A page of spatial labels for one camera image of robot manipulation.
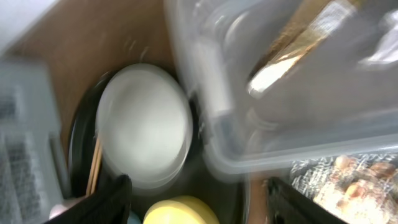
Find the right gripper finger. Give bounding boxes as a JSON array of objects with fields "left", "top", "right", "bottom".
[{"left": 45, "top": 175, "right": 132, "bottom": 224}]

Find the gold foil wrapper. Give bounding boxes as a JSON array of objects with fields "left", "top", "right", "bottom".
[{"left": 247, "top": 0, "right": 364, "bottom": 98}]

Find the pink cup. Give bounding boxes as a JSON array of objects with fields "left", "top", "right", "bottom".
[{"left": 49, "top": 197, "right": 85, "bottom": 220}]

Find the white napkin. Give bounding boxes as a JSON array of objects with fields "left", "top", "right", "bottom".
[{"left": 359, "top": 10, "right": 397, "bottom": 67}]

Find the grey dishwasher rack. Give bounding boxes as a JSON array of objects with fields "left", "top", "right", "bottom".
[{"left": 1, "top": 59, "right": 71, "bottom": 223}]

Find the wooden chopstick upper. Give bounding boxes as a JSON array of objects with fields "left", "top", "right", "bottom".
[{"left": 86, "top": 138, "right": 101, "bottom": 197}]

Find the wooden chopstick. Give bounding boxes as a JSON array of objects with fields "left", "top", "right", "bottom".
[
  {"left": 90, "top": 145, "right": 102, "bottom": 194},
  {"left": 86, "top": 138, "right": 101, "bottom": 197}
]

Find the wooden chopstick lower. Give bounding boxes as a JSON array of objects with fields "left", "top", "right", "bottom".
[{"left": 90, "top": 145, "right": 102, "bottom": 194}]

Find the yellow bowl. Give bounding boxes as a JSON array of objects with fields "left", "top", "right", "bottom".
[{"left": 143, "top": 195, "right": 220, "bottom": 224}]

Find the grey round plate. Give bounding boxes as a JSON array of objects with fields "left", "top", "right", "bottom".
[{"left": 96, "top": 63, "right": 193, "bottom": 190}]

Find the black rectangular tray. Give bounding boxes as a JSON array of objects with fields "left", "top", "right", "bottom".
[{"left": 266, "top": 177, "right": 346, "bottom": 224}]

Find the clear plastic bin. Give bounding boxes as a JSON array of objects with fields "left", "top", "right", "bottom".
[{"left": 164, "top": 0, "right": 397, "bottom": 179}]

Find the food scraps pile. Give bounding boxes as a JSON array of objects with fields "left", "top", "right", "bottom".
[{"left": 290, "top": 154, "right": 397, "bottom": 224}]

